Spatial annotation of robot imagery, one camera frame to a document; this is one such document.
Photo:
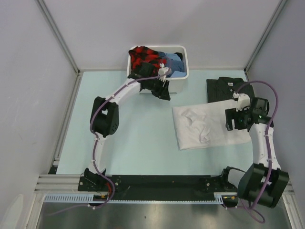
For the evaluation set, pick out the white plastic bin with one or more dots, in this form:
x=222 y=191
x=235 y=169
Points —
x=175 y=84

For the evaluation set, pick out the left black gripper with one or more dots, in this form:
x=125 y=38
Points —
x=162 y=93

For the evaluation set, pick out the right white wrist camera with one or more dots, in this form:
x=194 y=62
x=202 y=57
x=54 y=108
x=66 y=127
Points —
x=243 y=101

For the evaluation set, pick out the aluminium front rail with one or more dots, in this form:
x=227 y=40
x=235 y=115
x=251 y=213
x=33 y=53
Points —
x=57 y=184

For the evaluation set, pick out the white long sleeve shirt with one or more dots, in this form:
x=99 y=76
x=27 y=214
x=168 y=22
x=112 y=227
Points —
x=203 y=126

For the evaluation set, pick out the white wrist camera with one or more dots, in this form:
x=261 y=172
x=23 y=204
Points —
x=163 y=72
x=243 y=101

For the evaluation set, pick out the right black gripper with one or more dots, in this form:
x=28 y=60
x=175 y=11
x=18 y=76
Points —
x=232 y=113

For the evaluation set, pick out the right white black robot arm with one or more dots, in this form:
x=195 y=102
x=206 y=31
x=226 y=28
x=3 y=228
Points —
x=264 y=181

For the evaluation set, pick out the white slotted cable duct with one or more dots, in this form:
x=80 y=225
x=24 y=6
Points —
x=97 y=199

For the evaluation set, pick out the aluminium corner post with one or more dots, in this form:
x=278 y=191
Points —
x=56 y=32
x=275 y=16

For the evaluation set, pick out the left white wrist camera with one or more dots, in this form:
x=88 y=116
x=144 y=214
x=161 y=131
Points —
x=163 y=72

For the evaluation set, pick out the red black plaid shirt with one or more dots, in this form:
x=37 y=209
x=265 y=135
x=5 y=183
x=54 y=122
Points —
x=141 y=54

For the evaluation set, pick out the right aluminium corner post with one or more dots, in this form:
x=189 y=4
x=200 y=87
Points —
x=275 y=16

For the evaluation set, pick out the folded black striped shirt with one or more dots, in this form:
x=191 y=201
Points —
x=223 y=88

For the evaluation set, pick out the blue patterned shirt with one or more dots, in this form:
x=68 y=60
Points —
x=174 y=61

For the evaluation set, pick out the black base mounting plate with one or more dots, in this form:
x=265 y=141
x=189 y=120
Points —
x=169 y=188

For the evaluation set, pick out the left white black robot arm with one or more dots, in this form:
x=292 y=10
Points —
x=104 y=120

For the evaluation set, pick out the left aluminium corner post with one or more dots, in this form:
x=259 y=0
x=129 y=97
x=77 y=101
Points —
x=56 y=32

